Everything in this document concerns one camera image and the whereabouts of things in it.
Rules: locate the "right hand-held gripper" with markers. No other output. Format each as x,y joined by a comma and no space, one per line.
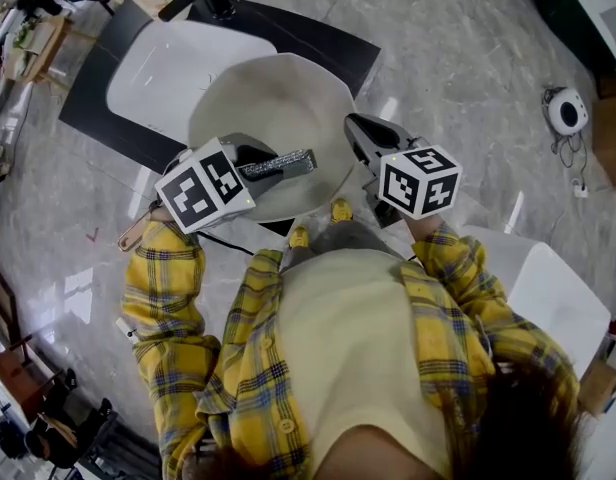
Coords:
418,183

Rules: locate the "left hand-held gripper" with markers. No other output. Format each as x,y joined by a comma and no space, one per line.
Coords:
198,193

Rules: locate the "silver scouring sponge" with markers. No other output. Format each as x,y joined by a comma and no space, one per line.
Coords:
298,162

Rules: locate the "person's left forearm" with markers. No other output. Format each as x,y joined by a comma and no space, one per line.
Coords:
163,278

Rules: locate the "person's right forearm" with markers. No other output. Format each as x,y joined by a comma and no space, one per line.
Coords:
468,278

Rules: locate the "person's right yellow shoe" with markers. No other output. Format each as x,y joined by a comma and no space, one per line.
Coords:
342,212

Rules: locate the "person's yellow shoe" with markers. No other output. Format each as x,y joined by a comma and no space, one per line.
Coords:
299,238
342,212

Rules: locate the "person's left yellow shoe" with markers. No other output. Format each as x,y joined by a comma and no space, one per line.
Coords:
299,238

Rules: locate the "person's legs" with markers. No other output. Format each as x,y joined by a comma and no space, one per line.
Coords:
348,240

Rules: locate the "dark sink cabinet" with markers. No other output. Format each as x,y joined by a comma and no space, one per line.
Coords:
318,38

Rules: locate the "white sink basin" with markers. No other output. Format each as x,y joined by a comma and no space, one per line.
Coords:
168,68

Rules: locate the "white round appliance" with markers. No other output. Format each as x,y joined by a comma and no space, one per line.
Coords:
568,110

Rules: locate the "person's torso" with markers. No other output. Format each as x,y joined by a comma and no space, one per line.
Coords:
348,343

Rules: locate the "white power strip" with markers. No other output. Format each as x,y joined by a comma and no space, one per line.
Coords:
127,330
580,189

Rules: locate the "brown cardboard box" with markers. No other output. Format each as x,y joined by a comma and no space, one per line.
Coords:
613,84
610,138
598,385

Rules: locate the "light wooden table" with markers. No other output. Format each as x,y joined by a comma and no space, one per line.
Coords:
53,38

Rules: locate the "brown wooden desk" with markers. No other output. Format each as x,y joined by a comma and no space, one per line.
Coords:
13,368

